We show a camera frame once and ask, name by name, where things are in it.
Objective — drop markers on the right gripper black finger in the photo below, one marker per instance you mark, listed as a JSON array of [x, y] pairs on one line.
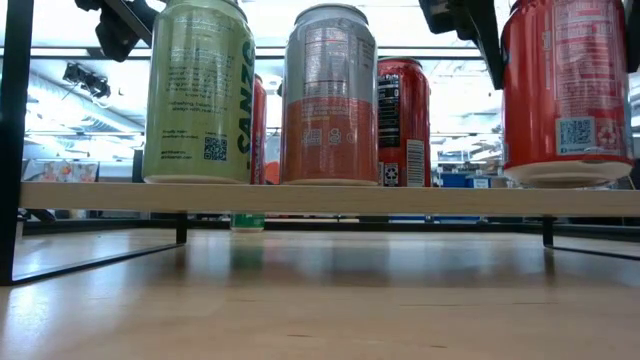
[[487, 35], [635, 35]]

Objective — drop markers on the red can with QR code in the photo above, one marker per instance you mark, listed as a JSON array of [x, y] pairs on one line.
[[565, 90]]

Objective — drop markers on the light green Sanzo can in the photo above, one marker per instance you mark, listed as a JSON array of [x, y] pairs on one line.
[[197, 100]]

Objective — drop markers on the red can with black label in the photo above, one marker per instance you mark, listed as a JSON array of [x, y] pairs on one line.
[[407, 110]]

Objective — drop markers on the silver and orange beverage can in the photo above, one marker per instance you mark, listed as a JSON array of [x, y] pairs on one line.
[[327, 125]]

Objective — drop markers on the red can recycle me print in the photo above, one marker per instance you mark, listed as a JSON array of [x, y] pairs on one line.
[[259, 130]]

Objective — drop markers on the dark green soda can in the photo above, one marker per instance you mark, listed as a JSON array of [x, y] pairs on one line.
[[247, 222]]

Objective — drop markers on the black ceiling spotlight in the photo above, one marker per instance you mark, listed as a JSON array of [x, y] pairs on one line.
[[92, 85]]

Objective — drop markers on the black box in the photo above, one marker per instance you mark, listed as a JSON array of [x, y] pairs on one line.
[[137, 167]]

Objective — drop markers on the colourful poster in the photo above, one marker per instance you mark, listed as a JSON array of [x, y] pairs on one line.
[[60, 171]]

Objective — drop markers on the blue storage bin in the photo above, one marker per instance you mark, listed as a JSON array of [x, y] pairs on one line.
[[455, 180]]

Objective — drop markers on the orange fabric object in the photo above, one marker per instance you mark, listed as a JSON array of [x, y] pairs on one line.
[[272, 172]]

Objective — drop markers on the black rig frame with lights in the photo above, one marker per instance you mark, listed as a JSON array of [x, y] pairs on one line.
[[91, 52]]

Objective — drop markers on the black metal shelf frame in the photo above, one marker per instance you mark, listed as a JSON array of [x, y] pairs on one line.
[[320, 199]]

